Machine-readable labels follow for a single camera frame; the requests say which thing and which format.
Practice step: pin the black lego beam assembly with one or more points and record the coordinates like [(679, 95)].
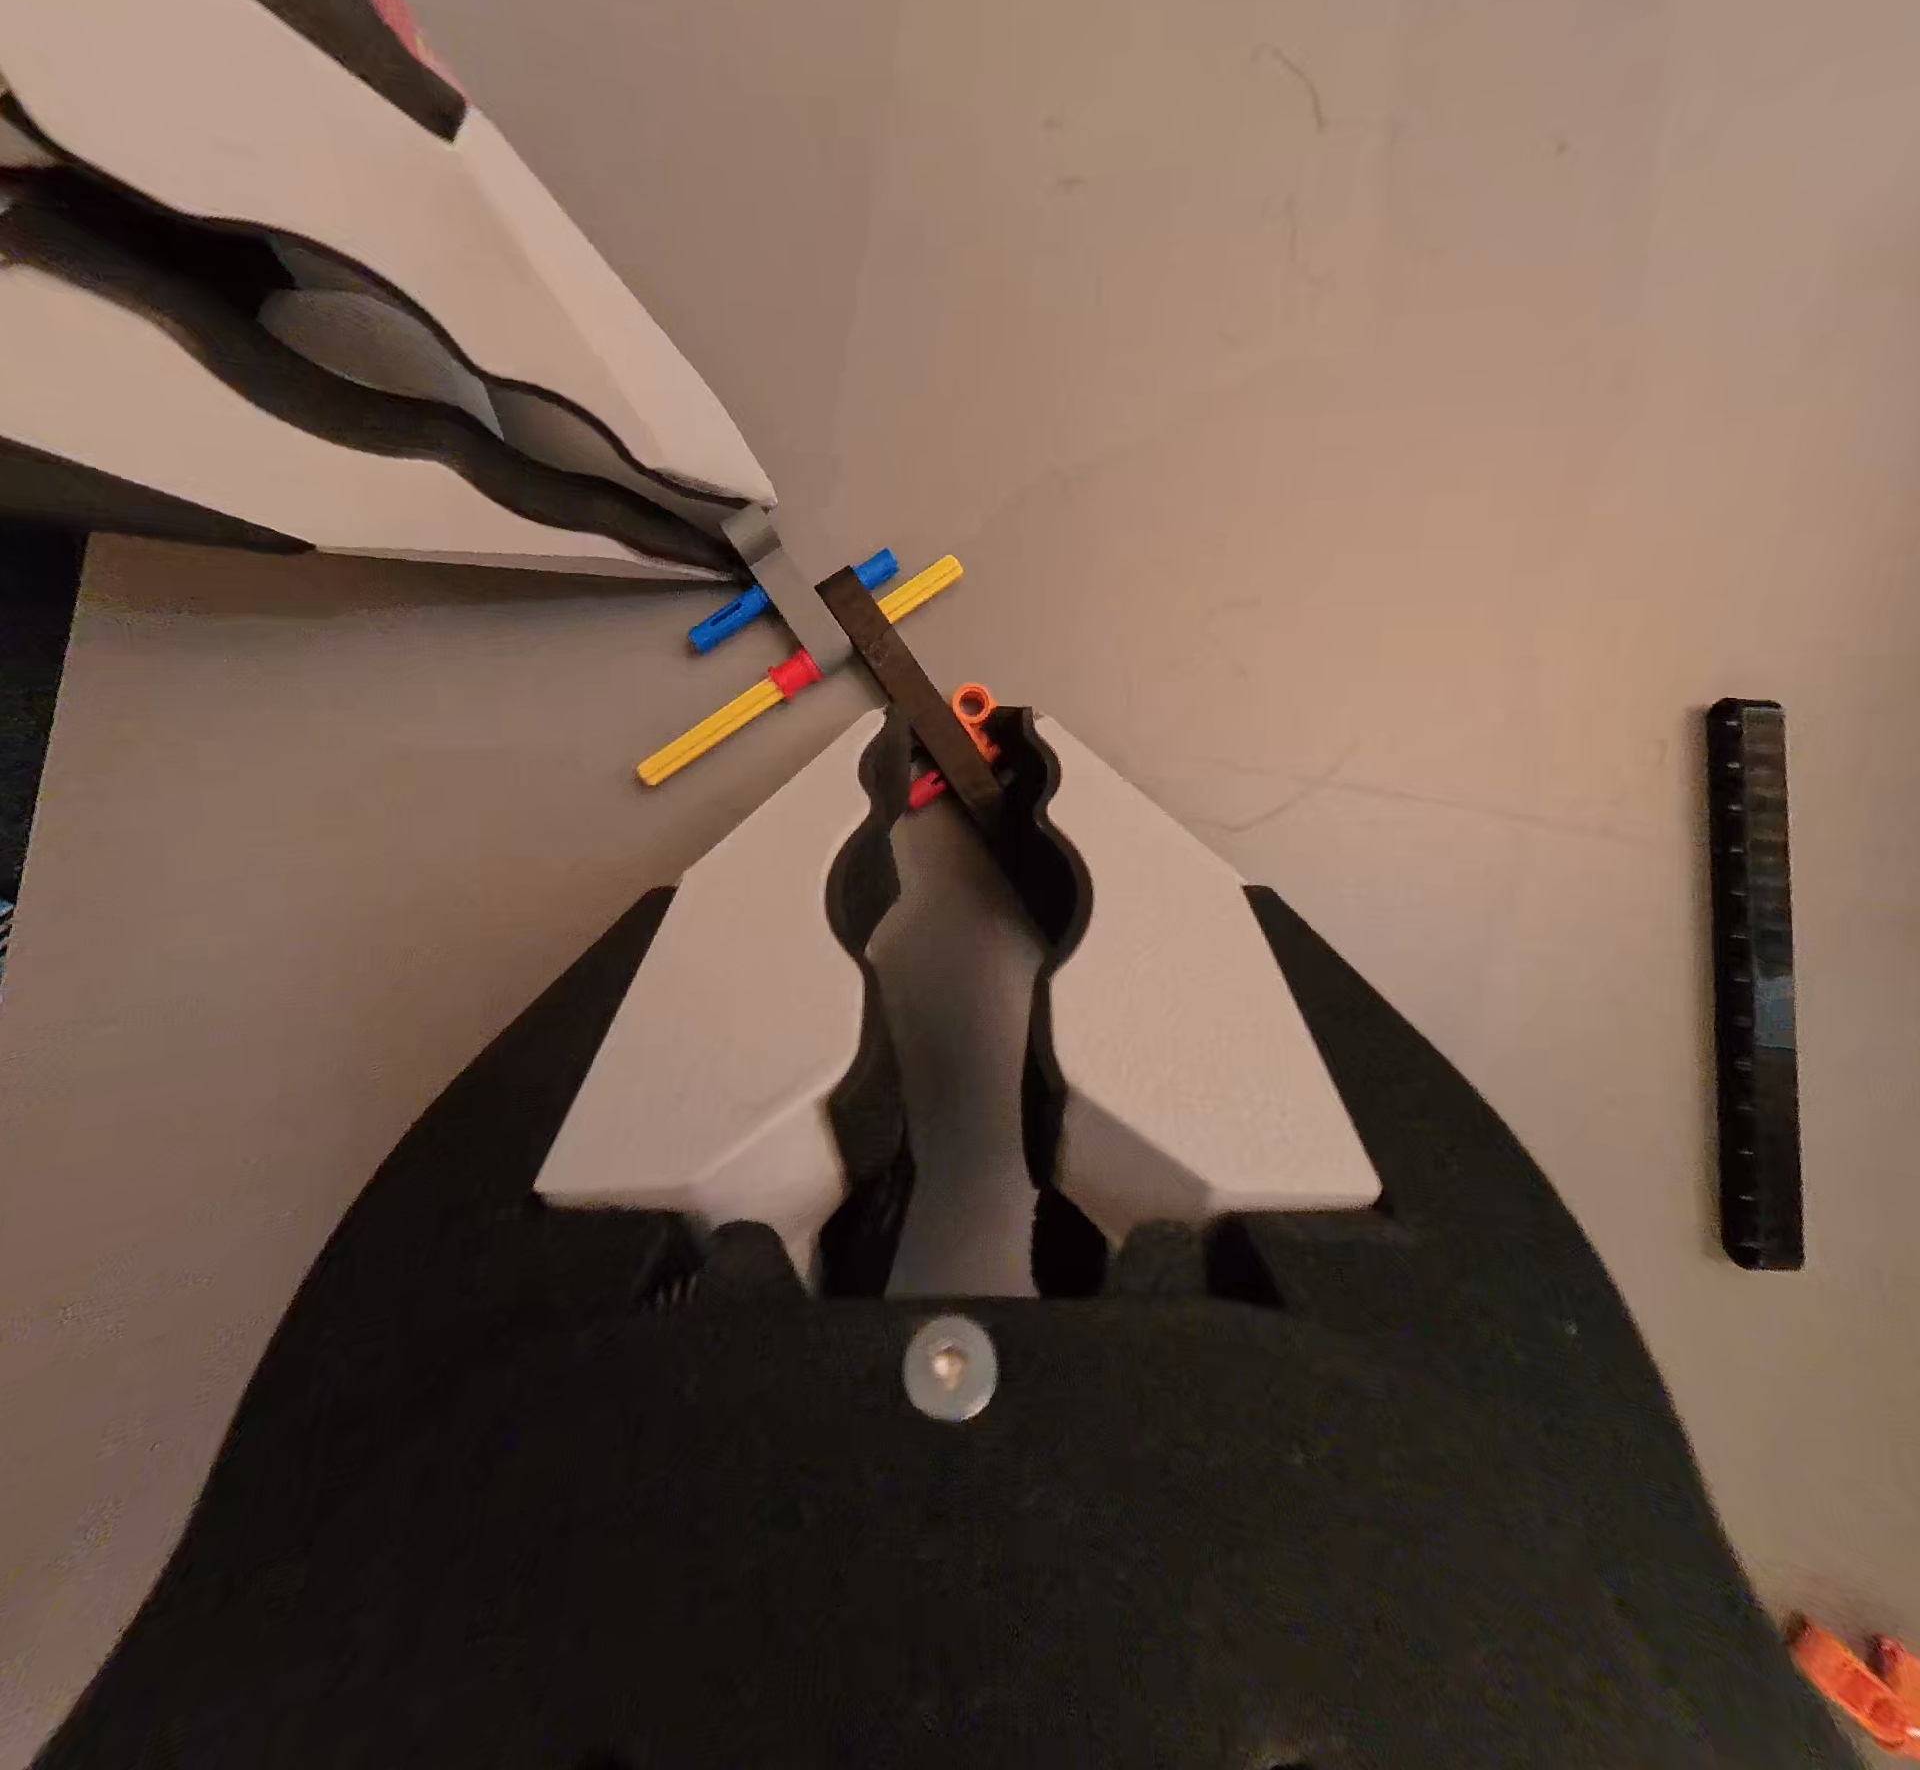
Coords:
[(901, 669)]

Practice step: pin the long yellow lego axle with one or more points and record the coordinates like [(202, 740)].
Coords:
[(704, 737)]

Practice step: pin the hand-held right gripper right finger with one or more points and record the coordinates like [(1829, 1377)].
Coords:
[(1201, 1050)]

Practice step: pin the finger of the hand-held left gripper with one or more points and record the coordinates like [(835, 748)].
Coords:
[(301, 104), (179, 436)]

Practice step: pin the long black lego beam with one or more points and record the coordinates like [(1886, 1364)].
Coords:
[(1755, 976)]

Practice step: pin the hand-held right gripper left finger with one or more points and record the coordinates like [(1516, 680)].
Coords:
[(721, 1037)]

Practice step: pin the red lego bush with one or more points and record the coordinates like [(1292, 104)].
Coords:
[(791, 673)]

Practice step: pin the orange lego connector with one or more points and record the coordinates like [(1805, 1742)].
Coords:
[(1893, 1696), (1823, 1657)]

